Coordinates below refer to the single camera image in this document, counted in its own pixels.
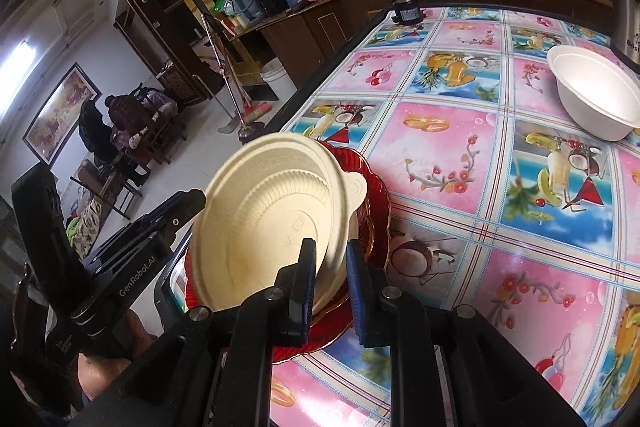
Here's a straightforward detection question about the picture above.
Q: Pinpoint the clear water jug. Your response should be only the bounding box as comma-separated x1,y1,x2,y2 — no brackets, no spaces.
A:
231,0,266,22

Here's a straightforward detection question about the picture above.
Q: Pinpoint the small red scalloped plate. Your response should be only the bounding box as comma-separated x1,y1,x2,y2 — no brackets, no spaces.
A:
310,147,377,323

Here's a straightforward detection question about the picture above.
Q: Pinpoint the large red scalloped plate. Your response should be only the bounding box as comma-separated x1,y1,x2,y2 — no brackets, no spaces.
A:
184,141,392,365

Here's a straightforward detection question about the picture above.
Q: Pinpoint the fluorescent ceiling light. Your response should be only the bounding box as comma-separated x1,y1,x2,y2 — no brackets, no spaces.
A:
0,38,36,122

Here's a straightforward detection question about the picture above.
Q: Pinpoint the wooden chair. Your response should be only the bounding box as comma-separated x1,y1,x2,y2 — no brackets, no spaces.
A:
135,107,188,165

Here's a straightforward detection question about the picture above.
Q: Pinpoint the small black electric motor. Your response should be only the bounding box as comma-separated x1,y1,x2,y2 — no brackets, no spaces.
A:
391,0,423,25

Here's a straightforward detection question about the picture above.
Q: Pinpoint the flat mop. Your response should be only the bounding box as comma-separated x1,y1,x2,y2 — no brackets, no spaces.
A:
209,31,242,136

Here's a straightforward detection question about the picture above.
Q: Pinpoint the mop with metal pole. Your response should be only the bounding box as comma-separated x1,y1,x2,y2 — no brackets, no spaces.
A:
200,12,273,142

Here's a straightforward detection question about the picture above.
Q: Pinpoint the beige ribbed bowl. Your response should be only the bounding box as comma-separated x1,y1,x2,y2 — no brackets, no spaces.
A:
191,133,370,313

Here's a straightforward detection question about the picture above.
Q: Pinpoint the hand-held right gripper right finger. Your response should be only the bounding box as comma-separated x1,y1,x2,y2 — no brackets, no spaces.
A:
346,239,586,427

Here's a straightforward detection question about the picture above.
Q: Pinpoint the white bucket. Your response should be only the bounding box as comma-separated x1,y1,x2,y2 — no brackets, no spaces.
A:
260,59,296,102

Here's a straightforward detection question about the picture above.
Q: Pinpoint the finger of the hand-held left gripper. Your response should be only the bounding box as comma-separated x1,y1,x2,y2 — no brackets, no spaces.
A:
92,188,207,269

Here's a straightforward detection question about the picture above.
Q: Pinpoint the white bowl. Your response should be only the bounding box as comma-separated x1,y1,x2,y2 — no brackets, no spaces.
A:
546,45,640,142

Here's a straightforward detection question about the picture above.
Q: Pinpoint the framed wall picture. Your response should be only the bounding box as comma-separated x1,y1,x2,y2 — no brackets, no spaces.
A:
22,62,98,165

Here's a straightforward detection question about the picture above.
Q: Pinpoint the wooden low cabinet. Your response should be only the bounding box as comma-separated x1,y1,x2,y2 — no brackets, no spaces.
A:
225,0,391,102

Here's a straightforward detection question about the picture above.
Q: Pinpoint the printed floral tablecloth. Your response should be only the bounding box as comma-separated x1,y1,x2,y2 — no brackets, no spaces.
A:
270,7,640,427

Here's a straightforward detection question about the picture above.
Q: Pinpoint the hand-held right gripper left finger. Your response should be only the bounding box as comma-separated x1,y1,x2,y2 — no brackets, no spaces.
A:
75,239,317,427

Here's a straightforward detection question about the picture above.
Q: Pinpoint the striped cloth pile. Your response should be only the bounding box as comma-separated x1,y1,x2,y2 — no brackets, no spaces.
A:
65,199,108,258

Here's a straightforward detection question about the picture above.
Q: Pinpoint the person's left hand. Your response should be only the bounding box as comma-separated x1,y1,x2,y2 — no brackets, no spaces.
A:
76,349,133,407

